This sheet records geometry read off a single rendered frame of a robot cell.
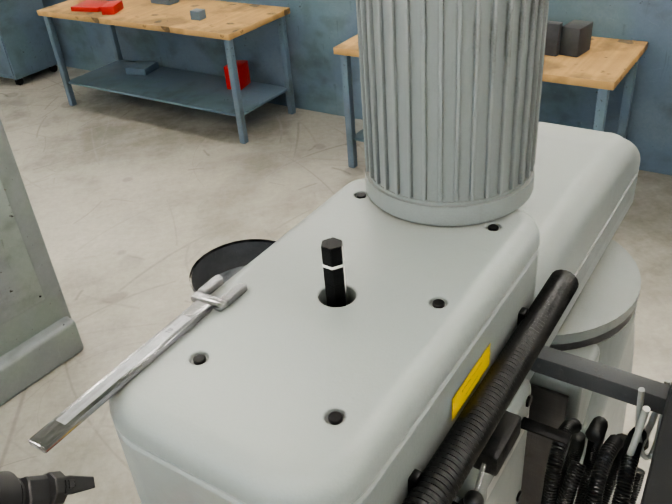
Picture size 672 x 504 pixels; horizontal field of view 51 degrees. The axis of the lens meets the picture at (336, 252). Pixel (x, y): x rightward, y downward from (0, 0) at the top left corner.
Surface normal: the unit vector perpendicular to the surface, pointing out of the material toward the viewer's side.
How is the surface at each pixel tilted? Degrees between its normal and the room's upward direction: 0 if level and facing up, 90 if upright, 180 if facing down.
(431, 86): 90
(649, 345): 0
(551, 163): 0
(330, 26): 90
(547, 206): 0
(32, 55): 90
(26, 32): 90
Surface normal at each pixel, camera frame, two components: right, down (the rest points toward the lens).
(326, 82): -0.55, 0.49
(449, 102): -0.13, 0.55
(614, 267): -0.07, -0.84
